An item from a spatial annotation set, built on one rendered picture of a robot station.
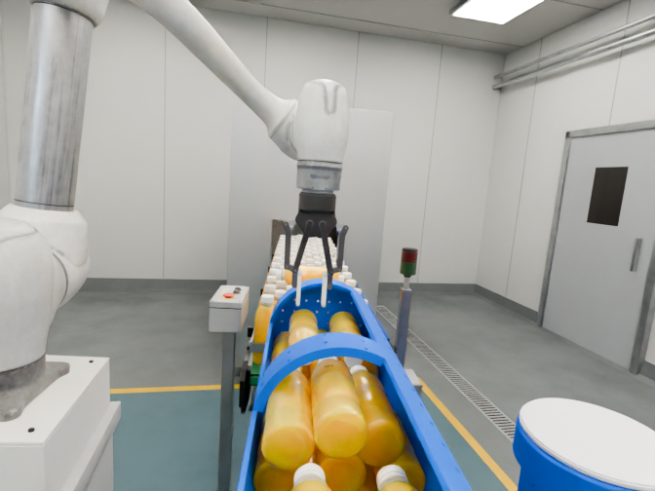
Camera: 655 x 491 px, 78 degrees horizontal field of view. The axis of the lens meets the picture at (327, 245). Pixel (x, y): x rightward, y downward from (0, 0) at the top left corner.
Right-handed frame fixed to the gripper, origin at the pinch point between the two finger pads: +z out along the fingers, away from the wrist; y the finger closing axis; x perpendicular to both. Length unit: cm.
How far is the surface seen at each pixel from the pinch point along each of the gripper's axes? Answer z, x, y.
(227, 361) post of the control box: 40, 50, -24
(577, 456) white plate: 23, -20, 48
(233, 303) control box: 17, 42, -22
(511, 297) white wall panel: 108, 410, 283
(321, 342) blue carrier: 3.6, -19.0, 1.1
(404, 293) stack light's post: 18, 68, 40
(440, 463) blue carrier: 5.1, -45.7, 11.8
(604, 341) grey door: 109, 266, 298
